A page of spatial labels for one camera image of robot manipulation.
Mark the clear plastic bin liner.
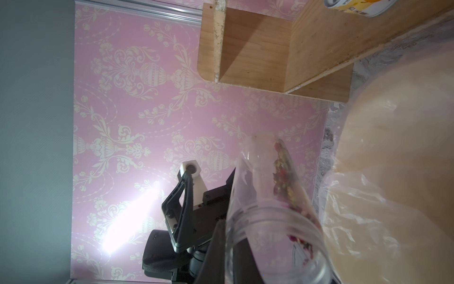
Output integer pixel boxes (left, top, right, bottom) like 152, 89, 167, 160
317, 35, 454, 284

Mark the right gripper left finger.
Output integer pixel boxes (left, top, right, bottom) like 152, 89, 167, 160
195, 220, 226, 284

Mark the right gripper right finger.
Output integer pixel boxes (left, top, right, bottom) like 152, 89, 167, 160
235, 239, 264, 284

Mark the clear jar flower tea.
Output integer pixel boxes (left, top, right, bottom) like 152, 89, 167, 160
225, 132, 333, 284

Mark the cream trash bin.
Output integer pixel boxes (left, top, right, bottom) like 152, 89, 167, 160
333, 49, 454, 284

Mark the wooden two-tier shelf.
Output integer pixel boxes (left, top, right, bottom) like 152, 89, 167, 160
197, 1, 454, 103

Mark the yellow white can on shelf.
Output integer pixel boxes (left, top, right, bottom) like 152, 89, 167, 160
324, 0, 397, 18

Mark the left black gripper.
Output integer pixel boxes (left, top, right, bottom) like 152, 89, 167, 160
142, 172, 235, 284

